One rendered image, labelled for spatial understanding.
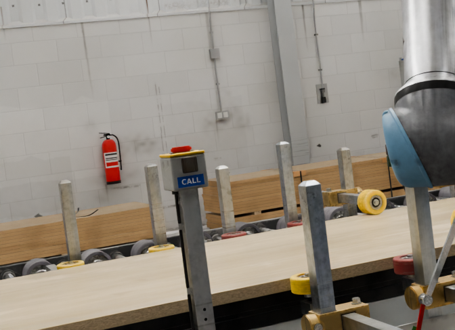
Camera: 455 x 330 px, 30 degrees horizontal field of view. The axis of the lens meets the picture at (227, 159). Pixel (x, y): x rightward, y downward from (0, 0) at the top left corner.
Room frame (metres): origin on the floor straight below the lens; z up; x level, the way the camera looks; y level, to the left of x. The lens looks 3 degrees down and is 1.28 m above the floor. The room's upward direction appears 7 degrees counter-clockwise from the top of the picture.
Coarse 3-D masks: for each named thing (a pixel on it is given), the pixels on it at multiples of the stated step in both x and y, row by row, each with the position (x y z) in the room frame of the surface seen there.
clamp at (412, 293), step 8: (440, 280) 1.81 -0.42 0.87; (448, 280) 1.80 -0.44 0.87; (408, 288) 1.79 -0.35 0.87; (416, 288) 1.78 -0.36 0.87; (424, 288) 1.77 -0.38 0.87; (440, 288) 1.78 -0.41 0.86; (408, 296) 1.79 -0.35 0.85; (416, 296) 1.76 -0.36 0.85; (432, 296) 1.77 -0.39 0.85; (440, 296) 1.78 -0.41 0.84; (408, 304) 1.79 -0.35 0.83; (416, 304) 1.76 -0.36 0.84; (432, 304) 1.77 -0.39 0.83; (440, 304) 1.78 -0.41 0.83; (448, 304) 1.79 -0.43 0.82
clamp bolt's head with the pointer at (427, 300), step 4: (420, 296) 1.76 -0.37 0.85; (428, 296) 1.75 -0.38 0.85; (424, 300) 1.75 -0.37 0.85; (428, 300) 1.75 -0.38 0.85; (420, 304) 1.76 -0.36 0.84; (420, 308) 1.76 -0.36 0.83; (424, 308) 1.76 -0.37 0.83; (420, 312) 1.76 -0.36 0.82; (420, 316) 1.76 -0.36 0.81; (420, 320) 1.76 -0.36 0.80; (420, 324) 1.76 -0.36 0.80; (416, 328) 1.75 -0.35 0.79; (420, 328) 1.76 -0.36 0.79
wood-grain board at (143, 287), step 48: (240, 240) 2.54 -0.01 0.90; (288, 240) 2.43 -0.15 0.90; (336, 240) 2.32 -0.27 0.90; (384, 240) 2.23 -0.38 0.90; (0, 288) 2.23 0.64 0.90; (48, 288) 2.14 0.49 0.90; (96, 288) 2.06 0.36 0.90; (144, 288) 1.98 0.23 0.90; (240, 288) 1.85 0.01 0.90; (288, 288) 1.89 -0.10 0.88
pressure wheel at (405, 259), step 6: (396, 258) 1.92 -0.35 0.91; (402, 258) 1.93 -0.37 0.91; (408, 258) 1.92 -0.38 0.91; (396, 264) 1.91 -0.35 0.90; (402, 264) 1.89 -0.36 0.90; (408, 264) 1.89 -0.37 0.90; (396, 270) 1.91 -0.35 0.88; (402, 270) 1.90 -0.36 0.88; (408, 270) 1.89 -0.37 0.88; (408, 276) 1.92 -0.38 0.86; (414, 276) 1.91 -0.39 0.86
